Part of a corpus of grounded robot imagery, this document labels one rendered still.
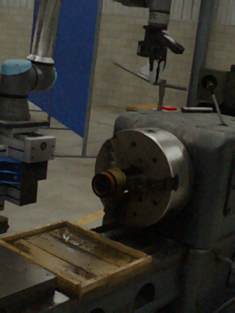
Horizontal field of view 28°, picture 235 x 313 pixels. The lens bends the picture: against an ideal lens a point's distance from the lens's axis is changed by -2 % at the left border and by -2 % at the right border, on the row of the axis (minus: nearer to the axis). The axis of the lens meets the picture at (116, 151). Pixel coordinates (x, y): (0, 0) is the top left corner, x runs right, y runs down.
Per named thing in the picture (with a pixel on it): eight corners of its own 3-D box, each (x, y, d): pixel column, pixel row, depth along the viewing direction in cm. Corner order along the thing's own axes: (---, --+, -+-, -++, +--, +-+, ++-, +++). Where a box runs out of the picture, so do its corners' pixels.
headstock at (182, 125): (179, 188, 230) (191, 107, 222) (272, 217, 201) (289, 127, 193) (96, 210, 184) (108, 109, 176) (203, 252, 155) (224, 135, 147)
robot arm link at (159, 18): (173, 15, 169) (161, 12, 162) (172, 28, 170) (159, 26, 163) (156, 14, 173) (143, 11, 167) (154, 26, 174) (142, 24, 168)
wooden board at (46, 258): (64, 230, 161) (66, 219, 160) (150, 268, 139) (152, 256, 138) (-9, 250, 138) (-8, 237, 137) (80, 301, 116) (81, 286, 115)
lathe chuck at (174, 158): (103, 201, 173) (121, 116, 164) (175, 237, 154) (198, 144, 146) (86, 205, 166) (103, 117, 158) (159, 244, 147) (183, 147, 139)
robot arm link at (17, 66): (-9, 91, 187) (-6, 56, 184) (15, 91, 199) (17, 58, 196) (14, 96, 181) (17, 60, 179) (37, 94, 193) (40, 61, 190)
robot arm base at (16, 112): (-16, 114, 190) (-13, 90, 188) (14, 114, 202) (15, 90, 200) (9, 121, 181) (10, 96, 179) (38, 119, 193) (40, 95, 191)
